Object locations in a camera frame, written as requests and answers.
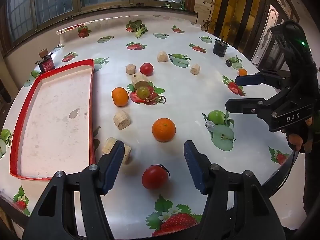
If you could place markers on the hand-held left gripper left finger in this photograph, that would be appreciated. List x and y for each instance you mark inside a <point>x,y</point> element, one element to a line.
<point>113,167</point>

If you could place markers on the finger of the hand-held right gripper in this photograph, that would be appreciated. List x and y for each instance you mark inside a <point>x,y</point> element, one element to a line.
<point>246,80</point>
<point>240,105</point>

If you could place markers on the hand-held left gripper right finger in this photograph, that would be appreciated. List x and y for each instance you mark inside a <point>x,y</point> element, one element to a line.
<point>195,167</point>

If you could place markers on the red tomato with stem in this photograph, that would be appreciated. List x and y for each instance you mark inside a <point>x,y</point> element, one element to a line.
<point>155,177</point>

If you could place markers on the beige cork chunk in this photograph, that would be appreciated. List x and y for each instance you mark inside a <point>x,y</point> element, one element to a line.
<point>195,69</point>
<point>162,56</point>
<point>130,69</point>
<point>109,146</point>
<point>138,78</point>
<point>127,153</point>
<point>121,120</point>

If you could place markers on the large orange mandarin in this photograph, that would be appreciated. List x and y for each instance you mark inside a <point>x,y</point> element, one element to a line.
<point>163,129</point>

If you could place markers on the medium orange mandarin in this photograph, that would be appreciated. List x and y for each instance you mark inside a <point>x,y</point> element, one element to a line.
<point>120,96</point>

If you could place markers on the green grape with stem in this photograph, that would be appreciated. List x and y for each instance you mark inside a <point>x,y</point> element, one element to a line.
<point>143,91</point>

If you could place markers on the red rimmed white tray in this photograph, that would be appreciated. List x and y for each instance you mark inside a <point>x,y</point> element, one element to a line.
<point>55,110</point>

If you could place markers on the person's right forearm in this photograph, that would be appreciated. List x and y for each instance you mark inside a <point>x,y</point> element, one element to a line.
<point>311,180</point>

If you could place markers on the person's right hand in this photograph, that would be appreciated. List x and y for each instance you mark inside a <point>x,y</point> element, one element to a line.
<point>295,140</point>

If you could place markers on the small orange mandarin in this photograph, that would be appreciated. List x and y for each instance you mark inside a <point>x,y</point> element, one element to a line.
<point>242,72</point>

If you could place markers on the dark purple grape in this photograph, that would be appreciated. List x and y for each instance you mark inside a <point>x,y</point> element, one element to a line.
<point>228,62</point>

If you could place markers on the fruit print tablecloth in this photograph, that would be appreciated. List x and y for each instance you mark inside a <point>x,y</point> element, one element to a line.
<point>200,100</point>

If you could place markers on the black cylindrical container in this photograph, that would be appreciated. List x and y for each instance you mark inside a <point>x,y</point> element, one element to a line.
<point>220,47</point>

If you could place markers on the patterned glass door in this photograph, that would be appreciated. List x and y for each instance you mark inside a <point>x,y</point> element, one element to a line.
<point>270,30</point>

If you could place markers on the green bottle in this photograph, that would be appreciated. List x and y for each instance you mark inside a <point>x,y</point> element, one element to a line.
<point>183,1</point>

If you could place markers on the green leafy vegetable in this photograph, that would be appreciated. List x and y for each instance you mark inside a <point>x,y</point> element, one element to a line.
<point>138,26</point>

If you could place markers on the red labelled jar with cork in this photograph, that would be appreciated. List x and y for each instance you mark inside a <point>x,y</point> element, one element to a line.
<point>46,63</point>

